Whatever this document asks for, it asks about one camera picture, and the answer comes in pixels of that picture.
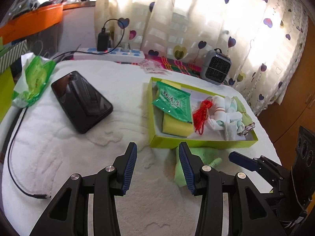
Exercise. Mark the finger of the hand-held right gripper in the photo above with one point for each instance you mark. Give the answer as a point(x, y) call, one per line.
point(242, 159)

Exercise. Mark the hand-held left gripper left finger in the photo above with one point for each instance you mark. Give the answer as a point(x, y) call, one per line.
point(129, 168)

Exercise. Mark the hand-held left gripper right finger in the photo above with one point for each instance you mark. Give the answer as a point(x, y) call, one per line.
point(187, 168)

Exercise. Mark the light green cloth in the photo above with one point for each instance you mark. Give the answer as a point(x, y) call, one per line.
point(182, 177)

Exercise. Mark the lime green shallow box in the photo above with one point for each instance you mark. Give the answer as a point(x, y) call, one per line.
point(196, 143)

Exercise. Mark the white sock roll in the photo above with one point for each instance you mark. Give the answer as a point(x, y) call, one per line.
point(220, 105)
point(233, 126)

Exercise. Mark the yellow sponge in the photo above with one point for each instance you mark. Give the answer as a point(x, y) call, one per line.
point(172, 84)
point(174, 127)

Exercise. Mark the green towel roll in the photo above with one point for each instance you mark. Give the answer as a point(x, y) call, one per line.
point(242, 110)

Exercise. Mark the red tassel ornament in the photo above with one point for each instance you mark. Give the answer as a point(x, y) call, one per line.
point(200, 115)

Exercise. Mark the green tea packet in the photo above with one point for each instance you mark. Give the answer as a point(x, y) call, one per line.
point(172, 100)

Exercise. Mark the wooden cabinet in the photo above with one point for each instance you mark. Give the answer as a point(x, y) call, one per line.
point(292, 108)

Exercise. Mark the black smartphone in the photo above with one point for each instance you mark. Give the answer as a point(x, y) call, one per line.
point(81, 103)

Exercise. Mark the small grey heater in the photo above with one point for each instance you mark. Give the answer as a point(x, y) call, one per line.
point(215, 66)

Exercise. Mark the plaid cloth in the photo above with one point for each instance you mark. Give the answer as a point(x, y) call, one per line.
point(182, 66)

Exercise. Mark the small clear plastic packets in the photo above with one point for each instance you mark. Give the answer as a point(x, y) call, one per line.
point(153, 67)

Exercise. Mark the white power strip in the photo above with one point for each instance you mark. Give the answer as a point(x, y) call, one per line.
point(113, 55)

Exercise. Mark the white plug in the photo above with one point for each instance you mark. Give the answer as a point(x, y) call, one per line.
point(125, 48)

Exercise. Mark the green tissue pack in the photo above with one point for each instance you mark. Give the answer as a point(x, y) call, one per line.
point(37, 78)

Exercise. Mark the black power adapter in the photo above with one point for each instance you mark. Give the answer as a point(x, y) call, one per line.
point(103, 41)

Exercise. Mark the lime green box lid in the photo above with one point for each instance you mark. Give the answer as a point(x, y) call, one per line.
point(5, 91)

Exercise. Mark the heart print curtain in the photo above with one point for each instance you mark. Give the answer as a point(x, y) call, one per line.
point(196, 12)

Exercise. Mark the striped green box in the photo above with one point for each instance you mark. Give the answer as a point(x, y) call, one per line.
point(12, 54)

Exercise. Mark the orange tray with clutter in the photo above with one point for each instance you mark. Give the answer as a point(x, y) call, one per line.
point(32, 22)

